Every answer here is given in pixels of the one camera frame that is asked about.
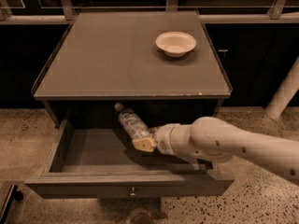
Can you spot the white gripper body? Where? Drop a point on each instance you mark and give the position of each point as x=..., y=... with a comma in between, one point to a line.
x=163, y=138

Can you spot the clear plastic water bottle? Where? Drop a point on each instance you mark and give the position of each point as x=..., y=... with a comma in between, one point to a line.
x=131, y=122

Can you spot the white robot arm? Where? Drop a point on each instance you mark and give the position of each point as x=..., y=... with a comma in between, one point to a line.
x=213, y=139

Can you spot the round metal drawer knob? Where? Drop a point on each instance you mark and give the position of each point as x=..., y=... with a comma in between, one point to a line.
x=132, y=193

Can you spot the open grey top drawer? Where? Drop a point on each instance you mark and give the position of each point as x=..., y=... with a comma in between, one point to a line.
x=90, y=163

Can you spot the grey cabinet with counter top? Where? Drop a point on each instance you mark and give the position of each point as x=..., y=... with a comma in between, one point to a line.
x=111, y=57

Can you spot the floor drain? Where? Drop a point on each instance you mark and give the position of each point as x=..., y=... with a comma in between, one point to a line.
x=141, y=218

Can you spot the white paper bowl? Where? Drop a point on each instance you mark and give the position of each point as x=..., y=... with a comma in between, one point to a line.
x=175, y=44

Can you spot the black wheeled cart corner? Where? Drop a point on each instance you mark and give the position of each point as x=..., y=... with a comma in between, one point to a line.
x=9, y=192

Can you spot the metal railing frame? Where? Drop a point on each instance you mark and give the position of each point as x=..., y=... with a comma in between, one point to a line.
x=209, y=11

